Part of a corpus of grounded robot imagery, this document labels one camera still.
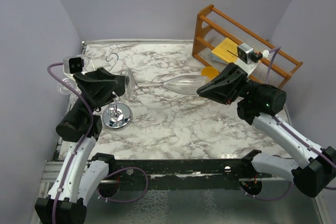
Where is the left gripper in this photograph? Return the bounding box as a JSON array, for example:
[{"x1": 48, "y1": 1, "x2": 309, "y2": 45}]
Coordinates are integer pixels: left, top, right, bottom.
[{"x1": 73, "y1": 67, "x2": 132, "y2": 118}]

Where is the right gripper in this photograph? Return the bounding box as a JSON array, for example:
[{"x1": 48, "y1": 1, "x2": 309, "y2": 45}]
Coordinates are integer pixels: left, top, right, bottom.
[{"x1": 196, "y1": 62, "x2": 261, "y2": 105}]

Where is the yellow plastic wine glass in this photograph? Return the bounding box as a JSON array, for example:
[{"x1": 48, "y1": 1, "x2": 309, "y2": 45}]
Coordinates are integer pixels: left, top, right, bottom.
[{"x1": 201, "y1": 66, "x2": 219, "y2": 80}]

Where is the clear wine glass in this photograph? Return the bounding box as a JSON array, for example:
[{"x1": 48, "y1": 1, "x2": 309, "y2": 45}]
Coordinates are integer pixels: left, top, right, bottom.
[
  {"x1": 122, "y1": 69, "x2": 210, "y2": 98},
  {"x1": 57, "y1": 77, "x2": 77, "y2": 95},
  {"x1": 80, "y1": 55, "x2": 91, "y2": 69}
]

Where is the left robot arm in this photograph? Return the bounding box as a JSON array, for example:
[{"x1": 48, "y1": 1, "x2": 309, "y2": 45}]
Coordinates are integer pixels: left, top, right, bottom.
[{"x1": 35, "y1": 68, "x2": 127, "y2": 223}]

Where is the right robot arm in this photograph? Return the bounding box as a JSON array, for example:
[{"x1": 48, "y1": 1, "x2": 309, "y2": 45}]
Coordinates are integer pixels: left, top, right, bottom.
[{"x1": 197, "y1": 63, "x2": 335, "y2": 198}]

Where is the chrome wine glass rack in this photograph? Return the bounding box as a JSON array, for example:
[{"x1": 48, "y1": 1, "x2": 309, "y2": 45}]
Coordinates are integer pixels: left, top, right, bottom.
[{"x1": 70, "y1": 53, "x2": 133, "y2": 131}]

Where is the wooden shelf rack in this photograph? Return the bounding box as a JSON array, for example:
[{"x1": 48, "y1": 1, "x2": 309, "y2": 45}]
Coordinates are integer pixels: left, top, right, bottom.
[{"x1": 192, "y1": 5, "x2": 303, "y2": 88}]

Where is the blue patterned small item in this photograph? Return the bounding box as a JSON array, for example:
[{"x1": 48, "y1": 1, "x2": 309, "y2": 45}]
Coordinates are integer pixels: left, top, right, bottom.
[{"x1": 209, "y1": 53, "x2": 225, "y2": 63}]

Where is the yellow book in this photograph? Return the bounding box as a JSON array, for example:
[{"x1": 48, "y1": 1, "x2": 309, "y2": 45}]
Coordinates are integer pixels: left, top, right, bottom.
[{"x1": 211, "y1": 38, "x2": 238, "y2": 63}]

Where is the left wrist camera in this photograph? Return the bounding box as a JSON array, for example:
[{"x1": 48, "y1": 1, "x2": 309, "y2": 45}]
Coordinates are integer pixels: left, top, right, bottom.
[{"x1": 63, "y1": 55, "x2": 85, "y2": 74}]

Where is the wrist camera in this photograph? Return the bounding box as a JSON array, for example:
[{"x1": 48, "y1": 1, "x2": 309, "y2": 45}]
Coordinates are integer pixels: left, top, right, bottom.
[
  {"x1": 235, "y1": 43, "x2": 270, "y2": 76},
  {"x1": 63, "y1": 55, "x2": 85, "y2": 74}
]

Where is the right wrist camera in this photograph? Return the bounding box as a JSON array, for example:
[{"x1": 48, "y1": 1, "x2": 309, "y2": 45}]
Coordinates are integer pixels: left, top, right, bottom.
[{"x1": 235, "y1": 43, "x2": 270, "y2": 76}]

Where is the purple loop cable left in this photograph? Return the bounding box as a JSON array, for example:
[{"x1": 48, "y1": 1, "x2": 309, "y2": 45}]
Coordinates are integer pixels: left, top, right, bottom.
[{"x1": 96, "y1": 167, "x2": 149, "y2": 204}]

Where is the purple loop cable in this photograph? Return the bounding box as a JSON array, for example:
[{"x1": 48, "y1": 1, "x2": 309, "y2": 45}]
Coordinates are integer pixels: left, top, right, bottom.
[
  {"x1": 96, "y1": 167, "x2": 149, "y2": 204},
  {"x1": 243, "y1": 155, "x2": 293, "y2": 200}
]

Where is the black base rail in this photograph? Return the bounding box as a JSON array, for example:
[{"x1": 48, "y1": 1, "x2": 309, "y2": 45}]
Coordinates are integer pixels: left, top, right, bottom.
[{"x1": 91, "y1": 153, "x2": 271, "y2": 191}]

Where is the purple loop cable right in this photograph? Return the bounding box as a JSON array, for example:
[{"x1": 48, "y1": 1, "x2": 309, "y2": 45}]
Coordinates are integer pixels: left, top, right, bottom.
[{"x1": 243, "y1": 155, "x2": 293, "y2": 200}]

